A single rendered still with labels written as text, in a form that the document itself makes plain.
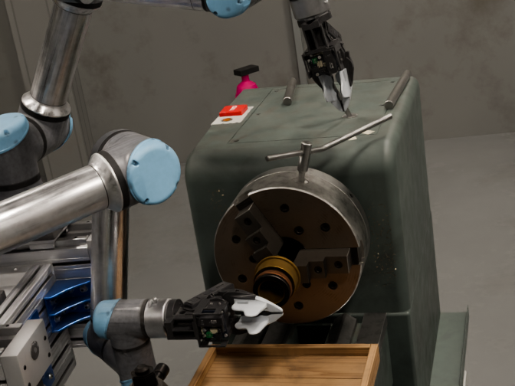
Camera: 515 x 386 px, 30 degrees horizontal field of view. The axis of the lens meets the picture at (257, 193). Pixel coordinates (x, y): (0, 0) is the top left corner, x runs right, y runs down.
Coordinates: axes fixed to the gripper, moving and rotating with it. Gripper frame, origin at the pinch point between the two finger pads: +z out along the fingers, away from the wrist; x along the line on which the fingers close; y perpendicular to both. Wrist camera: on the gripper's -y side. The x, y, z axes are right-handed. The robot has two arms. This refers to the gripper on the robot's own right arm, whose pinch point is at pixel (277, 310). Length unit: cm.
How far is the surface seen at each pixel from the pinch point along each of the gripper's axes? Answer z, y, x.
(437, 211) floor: -3, -300, -111
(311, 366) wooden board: 1.5, -11.7, -19.5
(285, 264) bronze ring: -0.7, -12.5, 3.2
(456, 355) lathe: 24, -73, -55
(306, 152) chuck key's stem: 3.4, -26.3, 21.3
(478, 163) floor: 15, -368, -112
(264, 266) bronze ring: -4.5, -11.0, 3.8
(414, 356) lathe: 19, -38, -34
